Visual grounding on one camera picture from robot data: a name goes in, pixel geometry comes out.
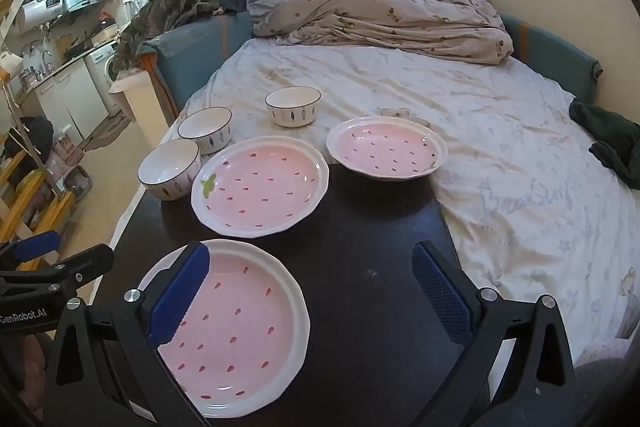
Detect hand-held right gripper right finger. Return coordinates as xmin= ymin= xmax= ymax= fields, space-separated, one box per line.
xmin=411 ymin=241 xmax=581 ymax=427

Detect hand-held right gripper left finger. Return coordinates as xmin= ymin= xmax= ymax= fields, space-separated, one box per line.
xmin=42 ymin=241 xmax=216 ymax=427

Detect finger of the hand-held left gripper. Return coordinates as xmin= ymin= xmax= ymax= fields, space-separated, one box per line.
xmin=0 ymin=230 xmax=62 ymax=269
xmin=0 ymin=243 xmax=116 ymax=295

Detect pink strawberry plate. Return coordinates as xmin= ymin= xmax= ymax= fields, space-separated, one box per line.
xmin=136 ymin=238 xmax=311 ymax=419
xmin=191 ymin=136 xmax=330 ymax=239
xmin=326 ymin=116 xmax=448 ymax=181

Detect white leaf-print bowl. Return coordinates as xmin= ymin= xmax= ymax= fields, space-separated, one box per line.
xmin=265 ymin=87 xmax=322 ymax=128
xmin=177 ymin=107 xmax=233 ymax=156
xmin=138 ymin=139 xmax=202 ymax=200

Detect yellow rack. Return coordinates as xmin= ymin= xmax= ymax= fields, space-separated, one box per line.
xmin=0 ymin=152 xmax=76 ymax=268

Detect grey plastic bin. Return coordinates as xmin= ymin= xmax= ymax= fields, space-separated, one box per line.
xmin=65 ymin=167 xmax=94 ymax=198

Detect dark brown mat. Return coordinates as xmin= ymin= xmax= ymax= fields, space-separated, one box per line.
xmin=87 ymin=157 xmax=493 ymax=427

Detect black bag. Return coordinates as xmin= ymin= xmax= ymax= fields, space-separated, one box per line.
xmin=0 ymin=117 xmax=54 ymax=158

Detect patterned floor rug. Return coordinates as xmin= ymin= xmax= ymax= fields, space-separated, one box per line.
xmin=82 ymin=112 xmax=131 ymax=152

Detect white kitchen base cabinet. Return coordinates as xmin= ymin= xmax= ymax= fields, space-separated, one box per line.
xmin=35 ymin=57 xmax=108 ymax=142

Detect white nightstand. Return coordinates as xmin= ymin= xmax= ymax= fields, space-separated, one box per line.
xmin=109 ymin=74 xmax=173 ymax=142

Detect white printed bed sheet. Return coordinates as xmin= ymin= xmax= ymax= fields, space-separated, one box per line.
xmin=160 ymin=38 xmax=640 ymax=368

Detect white washing machine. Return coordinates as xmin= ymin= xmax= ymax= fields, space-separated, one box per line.
xmin=84 ymin=39 xmax=123 ymax=112

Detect dark green cloth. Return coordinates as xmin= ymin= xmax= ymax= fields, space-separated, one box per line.
xmin=569 ymin=101 xmax=640 ymax=190

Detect white water heater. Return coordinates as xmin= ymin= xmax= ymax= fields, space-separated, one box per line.
xmin=15 ymin=0 xmax=65 ymax=32

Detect camouflage cloth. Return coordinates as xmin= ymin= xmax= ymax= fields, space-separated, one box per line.
xmin=111 ymin=0 xmax=223 ymax=75

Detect beige floral duvet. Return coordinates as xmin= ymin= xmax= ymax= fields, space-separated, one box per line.
xmin=248 ymin=0 xmax=515 ymax=66

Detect teal bed frame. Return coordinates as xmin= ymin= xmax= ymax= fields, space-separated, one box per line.
xmin=140 ymin=9 xmax=603 ymax=118

